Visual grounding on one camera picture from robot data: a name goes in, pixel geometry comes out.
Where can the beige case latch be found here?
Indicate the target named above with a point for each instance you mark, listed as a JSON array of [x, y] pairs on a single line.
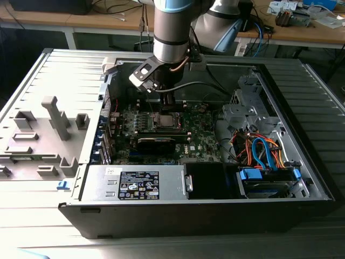
[[109, 64]]

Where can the wooden desk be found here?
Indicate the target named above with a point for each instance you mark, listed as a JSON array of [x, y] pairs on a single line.
[[54, 21]]

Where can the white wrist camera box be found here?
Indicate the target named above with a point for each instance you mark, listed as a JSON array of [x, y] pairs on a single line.
[[143, 75]]

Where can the CPU socket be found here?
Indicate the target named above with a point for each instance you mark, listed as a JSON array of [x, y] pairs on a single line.
[[155, 115]]

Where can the CPU with silver top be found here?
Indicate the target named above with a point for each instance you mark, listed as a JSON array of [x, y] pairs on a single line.
[[167, 121]]

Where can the black plastic shroud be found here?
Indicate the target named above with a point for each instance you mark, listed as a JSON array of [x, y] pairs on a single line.
[[207, 180]]

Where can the silver metal drive cage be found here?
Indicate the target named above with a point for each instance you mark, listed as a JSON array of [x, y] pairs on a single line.
[[242, 112]]

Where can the hard disk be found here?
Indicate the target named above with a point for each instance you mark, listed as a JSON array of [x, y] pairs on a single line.
[[269, 191]]

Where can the grey parts rack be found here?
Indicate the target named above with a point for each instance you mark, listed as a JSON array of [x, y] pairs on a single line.
[[40, 132]]

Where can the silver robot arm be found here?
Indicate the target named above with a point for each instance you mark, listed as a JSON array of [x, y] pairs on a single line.
[[169, 27]]

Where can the black open PC case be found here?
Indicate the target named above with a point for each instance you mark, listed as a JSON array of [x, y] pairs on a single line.
[[161, 221]]

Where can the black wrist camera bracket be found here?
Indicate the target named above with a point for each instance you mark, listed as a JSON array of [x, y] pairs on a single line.
[[197, 62]]

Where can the black monitor stand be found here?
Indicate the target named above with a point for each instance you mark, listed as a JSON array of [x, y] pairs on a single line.
[[248, 16]]

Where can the copper heatsink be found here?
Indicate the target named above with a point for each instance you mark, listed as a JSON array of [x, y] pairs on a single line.
[[283, 17]]

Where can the black graphics card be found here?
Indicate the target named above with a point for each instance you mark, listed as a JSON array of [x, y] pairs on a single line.
[[156, 145]]

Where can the silver power supply unit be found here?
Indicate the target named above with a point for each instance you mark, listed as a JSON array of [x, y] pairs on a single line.
[[97, 186]]

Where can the silver coin battery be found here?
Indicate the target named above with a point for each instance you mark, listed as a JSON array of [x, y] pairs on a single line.
[[202, 109]]

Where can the blue box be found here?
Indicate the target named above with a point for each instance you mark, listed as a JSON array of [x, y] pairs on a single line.
[[320, 3]]

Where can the blue disk carrier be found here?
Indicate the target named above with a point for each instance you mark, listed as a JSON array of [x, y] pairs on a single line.
[[250, 175]]

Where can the black box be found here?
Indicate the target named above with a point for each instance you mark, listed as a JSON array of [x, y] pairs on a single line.
[[51, 6]]

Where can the blue plastic clip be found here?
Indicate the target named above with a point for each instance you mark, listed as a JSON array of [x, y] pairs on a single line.
[[62, 185]]

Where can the green motherboard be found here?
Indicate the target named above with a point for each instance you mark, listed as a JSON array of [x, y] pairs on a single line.
[[200, 132]]

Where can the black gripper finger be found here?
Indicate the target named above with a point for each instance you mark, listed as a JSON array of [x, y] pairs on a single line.
[[168, 101]]

